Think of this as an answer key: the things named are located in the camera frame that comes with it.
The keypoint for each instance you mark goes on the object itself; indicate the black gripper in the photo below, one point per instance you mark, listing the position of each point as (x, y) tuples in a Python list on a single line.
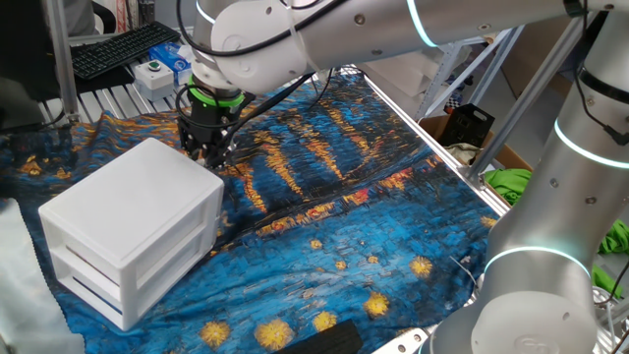
[(206, 128)]

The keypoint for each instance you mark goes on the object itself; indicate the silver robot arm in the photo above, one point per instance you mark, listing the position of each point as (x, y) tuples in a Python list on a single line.
[(565, 196)]

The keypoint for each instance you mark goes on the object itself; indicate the white plastic drawer cabinet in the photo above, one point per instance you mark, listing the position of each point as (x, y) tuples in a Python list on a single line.
[(123, 206)]

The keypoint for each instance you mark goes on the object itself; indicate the white plastic drawer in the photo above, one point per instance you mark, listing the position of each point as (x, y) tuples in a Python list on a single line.
[(152, 280)]

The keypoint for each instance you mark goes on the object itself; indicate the white emergency stop box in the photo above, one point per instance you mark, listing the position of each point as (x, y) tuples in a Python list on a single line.
[(153, 81)]

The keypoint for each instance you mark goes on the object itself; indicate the blue tissue pack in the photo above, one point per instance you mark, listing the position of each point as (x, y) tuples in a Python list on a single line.
[(169, 56)]

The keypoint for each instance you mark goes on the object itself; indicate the black keyboard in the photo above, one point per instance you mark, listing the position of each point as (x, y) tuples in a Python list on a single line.
[(123, 49)]

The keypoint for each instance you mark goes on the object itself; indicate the starry night painted tablecloth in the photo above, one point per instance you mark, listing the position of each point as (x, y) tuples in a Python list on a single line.
[(344, 221)]

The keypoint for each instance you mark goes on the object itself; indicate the black monitor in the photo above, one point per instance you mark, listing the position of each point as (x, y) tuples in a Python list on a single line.
[(24, 44)]

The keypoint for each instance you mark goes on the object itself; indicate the white foam block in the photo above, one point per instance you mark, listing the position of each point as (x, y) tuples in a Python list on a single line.
[(398, 78)]

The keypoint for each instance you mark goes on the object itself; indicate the pale grey cloth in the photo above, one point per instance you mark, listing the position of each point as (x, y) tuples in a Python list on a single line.
[(29, 295)]

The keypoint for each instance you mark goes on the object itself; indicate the black foam block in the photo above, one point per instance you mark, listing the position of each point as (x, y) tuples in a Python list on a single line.
[(324, 341)]

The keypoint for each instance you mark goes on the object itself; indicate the black plastic crate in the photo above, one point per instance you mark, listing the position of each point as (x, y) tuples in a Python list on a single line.
[(467, 125)]

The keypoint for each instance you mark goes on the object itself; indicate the grey metal shelf rack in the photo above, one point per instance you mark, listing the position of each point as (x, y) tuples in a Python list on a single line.
[(462, 69)]

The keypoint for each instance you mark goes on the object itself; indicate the brown cardboard box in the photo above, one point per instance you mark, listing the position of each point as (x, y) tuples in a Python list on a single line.
[(506, 157)]

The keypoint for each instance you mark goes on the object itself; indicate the green cloth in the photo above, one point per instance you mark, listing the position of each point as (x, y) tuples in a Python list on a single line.
[(614, 238), (508, 184)]

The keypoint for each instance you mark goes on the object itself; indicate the large cardboard box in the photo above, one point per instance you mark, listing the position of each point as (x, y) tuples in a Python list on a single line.
[(535, 59)]

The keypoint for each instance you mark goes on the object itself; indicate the aluminium frame post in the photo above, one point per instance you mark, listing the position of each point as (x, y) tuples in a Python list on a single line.
[(61, 59), (526, 93)]

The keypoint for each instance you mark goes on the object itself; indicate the aluminium table edge rail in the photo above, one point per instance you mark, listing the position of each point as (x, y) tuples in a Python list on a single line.
[(442, 152)]

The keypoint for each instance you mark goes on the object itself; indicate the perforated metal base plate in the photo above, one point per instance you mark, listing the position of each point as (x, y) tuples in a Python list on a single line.
[(403, 341)]

